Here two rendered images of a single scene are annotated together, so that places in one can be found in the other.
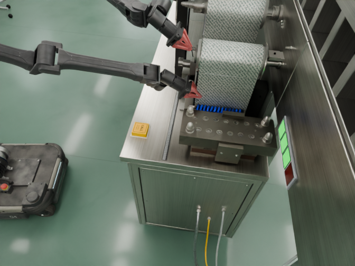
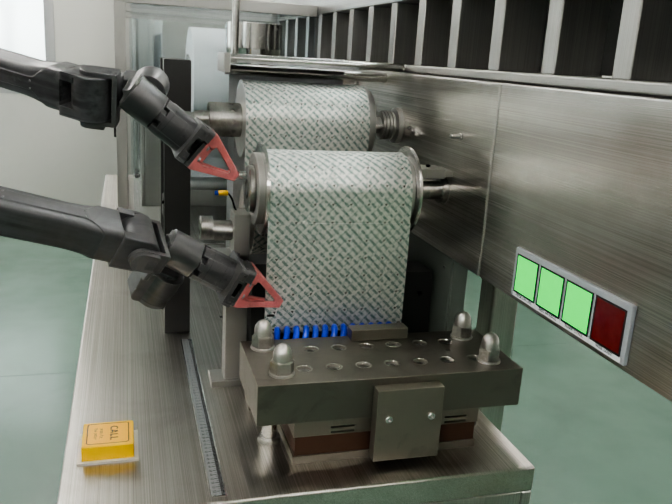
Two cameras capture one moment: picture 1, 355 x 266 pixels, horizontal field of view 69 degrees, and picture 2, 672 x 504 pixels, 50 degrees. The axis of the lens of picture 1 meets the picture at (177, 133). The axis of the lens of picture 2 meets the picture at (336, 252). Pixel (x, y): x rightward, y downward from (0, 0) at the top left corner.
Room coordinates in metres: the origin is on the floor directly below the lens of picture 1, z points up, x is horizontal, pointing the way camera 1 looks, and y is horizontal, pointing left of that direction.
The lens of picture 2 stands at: (-0.18, 0.23, 1.46)
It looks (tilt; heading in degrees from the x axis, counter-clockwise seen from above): 15 degrees down; 338
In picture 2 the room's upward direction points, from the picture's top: 3 degrees clockwise
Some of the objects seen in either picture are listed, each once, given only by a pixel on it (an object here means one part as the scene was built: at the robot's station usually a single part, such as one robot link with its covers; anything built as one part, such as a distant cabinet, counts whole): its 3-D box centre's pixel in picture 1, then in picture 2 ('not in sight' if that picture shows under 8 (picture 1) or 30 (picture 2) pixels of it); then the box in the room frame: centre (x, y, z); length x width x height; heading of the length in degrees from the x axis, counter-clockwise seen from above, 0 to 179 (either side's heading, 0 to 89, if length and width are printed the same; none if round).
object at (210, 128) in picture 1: (226, 131); (377, 372); (0.73, -0.21, 1.00); 0.40 x 0.16 x 0.06; 85
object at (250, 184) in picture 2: (197, 54); (252, 188); (0.93, -0.06, 1.25); 0.07 x 0.02 x 0.07; 175
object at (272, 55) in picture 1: (276, 55); (431, 170); (0.90, -0.37, 1.28); 0.06 x 0.05 x 0.02; 85
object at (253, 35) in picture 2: not in sight; (253, 36); (1.63, -0.24, 1.50); 0.14 x 0.14 x 0.06
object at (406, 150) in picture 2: (261, 61); (404, 189); (0.90, -0.32, 1.25); 0.15 x 0.01 x 0.15; 175
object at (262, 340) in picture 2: (190, 110); (263, 333); (0.80, -0.05, 1.05); 0.04 x 0.04 x 0.04
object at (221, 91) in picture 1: (223, 93); (337, 278); (0.85, -0.19, 1.11); 0.23 x 0.01 x 0.18; 85
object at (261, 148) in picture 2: (200, 54); (260, 188); (0.93, -0.07, 1.25); 0.15 x 0.01 x 0.15; 175
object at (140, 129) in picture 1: (140, 129); (108, 440); (0.79, 0.18, 0.91); 0.07 x 0.07 x 0.02; 85
